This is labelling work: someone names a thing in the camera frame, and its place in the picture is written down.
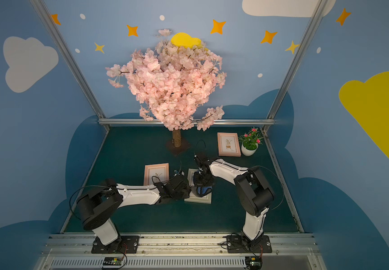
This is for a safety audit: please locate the blue and grey cloth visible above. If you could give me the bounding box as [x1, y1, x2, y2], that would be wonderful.
[192, 186, 212, 198]

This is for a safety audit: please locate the green picture frame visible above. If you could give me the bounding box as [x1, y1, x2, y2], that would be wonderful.
[184, 169, 212, 204]

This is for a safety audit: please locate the pink picture frame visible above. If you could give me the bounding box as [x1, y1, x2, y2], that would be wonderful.
[143, 163, 169, 186]
[218, 132, 241, 157]

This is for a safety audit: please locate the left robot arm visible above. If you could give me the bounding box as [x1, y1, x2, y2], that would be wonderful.
[76, 174, 190, 248]

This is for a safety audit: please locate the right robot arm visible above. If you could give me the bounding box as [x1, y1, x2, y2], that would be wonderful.
[192, 154, 275, 247]

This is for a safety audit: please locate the white pot with flowers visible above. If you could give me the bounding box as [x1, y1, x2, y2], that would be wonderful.
[238, 127, 262, 156]

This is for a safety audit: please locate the pink blossom artificial tree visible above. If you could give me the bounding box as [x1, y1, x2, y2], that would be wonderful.
[106, 29, 227, 155]

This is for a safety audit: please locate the right controller board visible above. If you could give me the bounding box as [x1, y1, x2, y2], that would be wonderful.
[245, 256, 262, 270]

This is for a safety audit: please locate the controller board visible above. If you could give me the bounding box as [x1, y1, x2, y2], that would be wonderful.
[245, 256, 262, 270]
[101, 256, 125, 270]

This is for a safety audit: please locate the left controller board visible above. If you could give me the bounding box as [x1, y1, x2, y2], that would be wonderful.
[101, 256, 125, 270]

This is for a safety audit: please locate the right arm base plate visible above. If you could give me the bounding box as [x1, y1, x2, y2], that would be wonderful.
[220, 234, 273, 254]

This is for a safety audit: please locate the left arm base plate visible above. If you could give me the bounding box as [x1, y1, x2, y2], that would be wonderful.
[91, 235, 140, 254]

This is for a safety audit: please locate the aluminium front rail assembly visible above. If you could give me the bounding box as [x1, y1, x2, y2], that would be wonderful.
[34, 233, 326, 270]

